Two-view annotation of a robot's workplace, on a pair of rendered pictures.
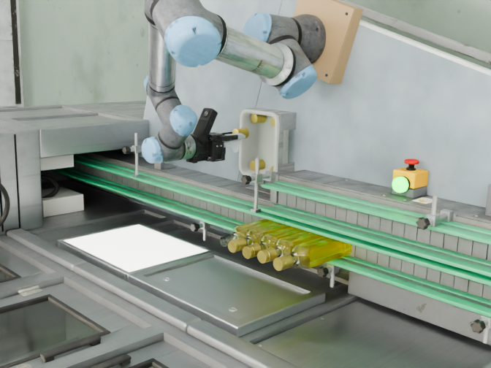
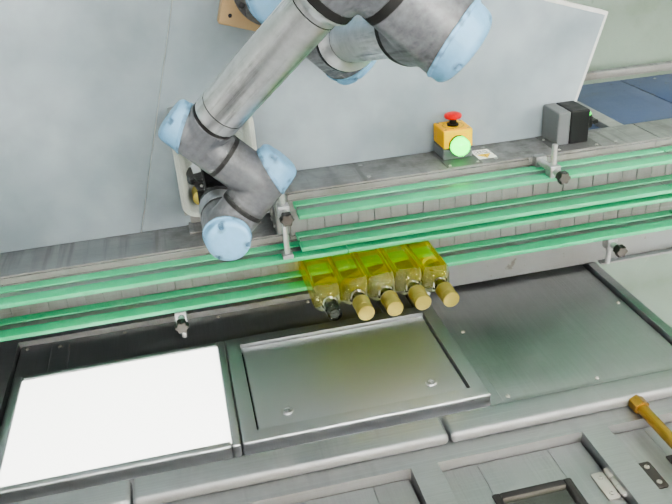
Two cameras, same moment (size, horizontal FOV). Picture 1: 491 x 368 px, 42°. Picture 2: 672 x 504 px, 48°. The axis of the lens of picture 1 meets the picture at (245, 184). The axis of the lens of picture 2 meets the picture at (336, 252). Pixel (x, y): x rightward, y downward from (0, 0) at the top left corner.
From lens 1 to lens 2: 1.53 m
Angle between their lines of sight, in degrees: 55
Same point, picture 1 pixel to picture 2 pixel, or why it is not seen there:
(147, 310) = (365, 459)
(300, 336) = (498, 360)
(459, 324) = (552, 260)
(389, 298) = (472, 273)
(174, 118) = (282, 171)
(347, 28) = not seen: outside the picture
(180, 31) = (480, 27)
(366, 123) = (368, 85)
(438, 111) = not seen: hidden behind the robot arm
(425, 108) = not seen: hidden behind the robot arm
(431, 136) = (459, 79)
